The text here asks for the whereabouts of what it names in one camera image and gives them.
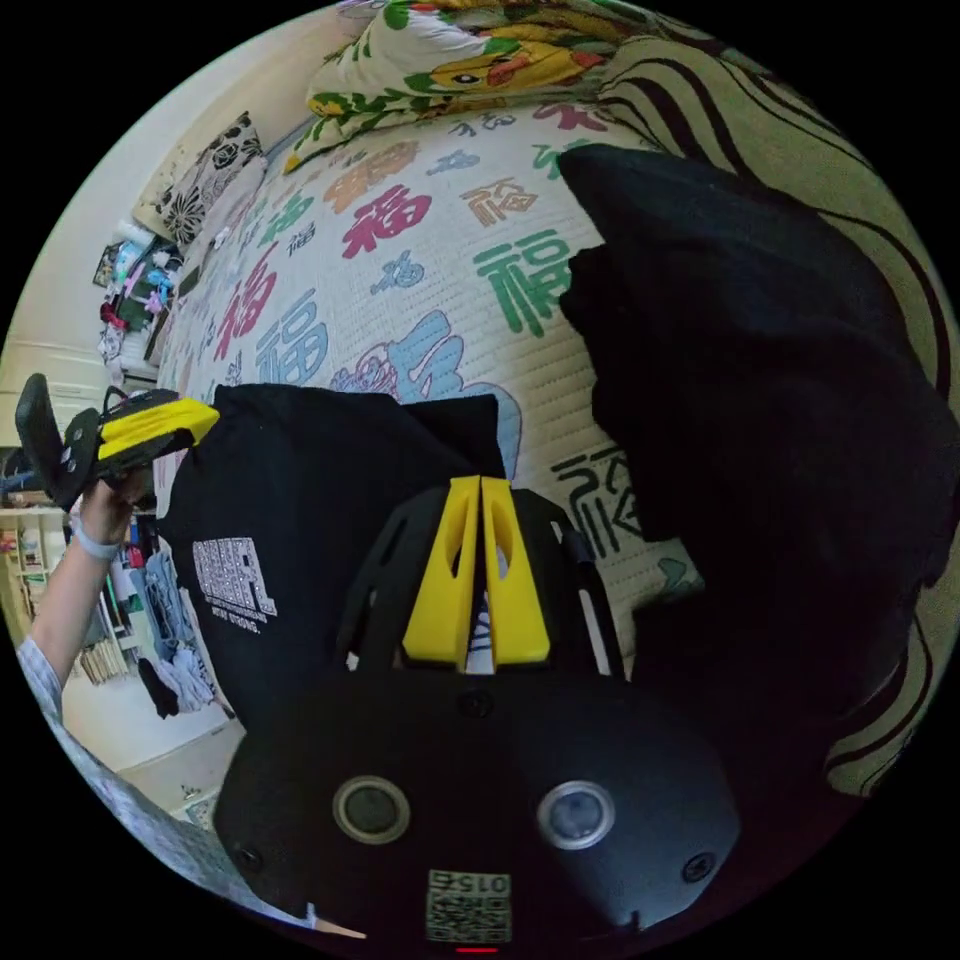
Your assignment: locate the person's left hand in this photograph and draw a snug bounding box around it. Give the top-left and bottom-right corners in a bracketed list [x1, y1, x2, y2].
[74, 469, 151, 561]

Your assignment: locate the cluttered side table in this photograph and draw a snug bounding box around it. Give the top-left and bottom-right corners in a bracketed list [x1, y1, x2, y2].
[92, 230, 187, 376]

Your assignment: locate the black t-shirt with white print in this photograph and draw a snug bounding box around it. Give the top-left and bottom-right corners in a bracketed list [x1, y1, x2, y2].
[155, 382, 520, 733]

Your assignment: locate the pile of clothes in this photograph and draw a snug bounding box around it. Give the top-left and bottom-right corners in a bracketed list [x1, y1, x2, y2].
[557, 143, 960, 798]

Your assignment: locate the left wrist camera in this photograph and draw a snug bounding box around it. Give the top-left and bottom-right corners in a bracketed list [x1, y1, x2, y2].
[14, 372, 81, 514]

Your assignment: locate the cream blanket with black stripes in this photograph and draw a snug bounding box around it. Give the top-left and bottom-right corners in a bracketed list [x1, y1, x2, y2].
[598, 33, 960, 801]

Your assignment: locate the cushion with black floral print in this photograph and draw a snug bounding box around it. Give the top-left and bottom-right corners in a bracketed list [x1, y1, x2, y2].
[133, 110, 269, 249]

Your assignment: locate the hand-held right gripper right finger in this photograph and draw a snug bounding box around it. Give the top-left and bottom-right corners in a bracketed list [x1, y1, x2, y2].
[479, 475, 553, 667]

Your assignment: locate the person's left forearm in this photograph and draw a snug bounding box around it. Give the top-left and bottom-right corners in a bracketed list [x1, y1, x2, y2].
[28, 528, 123, 678]

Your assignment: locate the open shelf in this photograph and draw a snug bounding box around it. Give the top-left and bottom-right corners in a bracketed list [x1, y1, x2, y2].
[0, 442, 163, 688]

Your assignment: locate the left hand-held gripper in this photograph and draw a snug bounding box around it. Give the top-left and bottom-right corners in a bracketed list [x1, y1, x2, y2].
[62, 386, 221, 502]

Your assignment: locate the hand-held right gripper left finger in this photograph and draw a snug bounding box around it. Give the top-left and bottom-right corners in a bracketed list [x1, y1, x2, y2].
[401, 475, 482, 667]

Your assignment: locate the bed with printed sheet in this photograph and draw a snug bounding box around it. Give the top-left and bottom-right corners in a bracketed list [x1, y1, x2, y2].
[149, 97, 751, 680]

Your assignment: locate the pillow with duck print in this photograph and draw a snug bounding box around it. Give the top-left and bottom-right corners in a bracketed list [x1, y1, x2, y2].
[283, 0, 628, 175]

